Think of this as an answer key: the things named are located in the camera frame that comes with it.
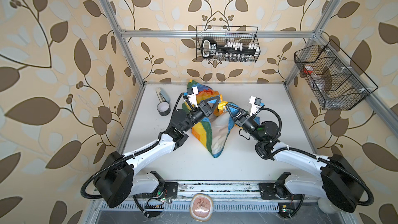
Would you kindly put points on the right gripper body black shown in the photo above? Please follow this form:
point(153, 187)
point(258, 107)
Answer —
point(250, 126)

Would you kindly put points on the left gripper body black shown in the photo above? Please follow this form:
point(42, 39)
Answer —
point(193, 116)

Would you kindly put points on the rainbow striped jacket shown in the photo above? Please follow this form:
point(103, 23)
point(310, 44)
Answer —
point(212, 131)

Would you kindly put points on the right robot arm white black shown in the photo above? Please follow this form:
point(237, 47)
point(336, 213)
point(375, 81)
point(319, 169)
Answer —
point(333, 177)

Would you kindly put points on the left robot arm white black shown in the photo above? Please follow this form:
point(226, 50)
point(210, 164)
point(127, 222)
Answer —
point(119, 176)

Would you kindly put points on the black tape roll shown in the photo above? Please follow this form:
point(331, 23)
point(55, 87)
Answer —
point(163, 108)

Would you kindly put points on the pink round timer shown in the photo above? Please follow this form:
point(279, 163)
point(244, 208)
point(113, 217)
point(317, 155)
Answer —
point(201, 207)

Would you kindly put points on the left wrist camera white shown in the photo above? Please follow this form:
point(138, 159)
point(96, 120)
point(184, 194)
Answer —
point(190, 97)

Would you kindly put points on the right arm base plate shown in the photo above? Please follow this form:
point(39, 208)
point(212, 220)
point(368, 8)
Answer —
point(274, 191)

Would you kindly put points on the black socket set rail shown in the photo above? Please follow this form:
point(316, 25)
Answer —
point(209, 48)

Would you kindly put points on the back wire basket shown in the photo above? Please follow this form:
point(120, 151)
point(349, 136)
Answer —
point(242, 34)

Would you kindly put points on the wire basket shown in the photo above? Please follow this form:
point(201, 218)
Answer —
point(338, 82)
point(242, 34)

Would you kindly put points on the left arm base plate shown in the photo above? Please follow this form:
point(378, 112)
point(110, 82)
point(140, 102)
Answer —
point(167, 190)

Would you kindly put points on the right wire basket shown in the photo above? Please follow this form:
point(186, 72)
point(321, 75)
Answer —
point(338, 82)

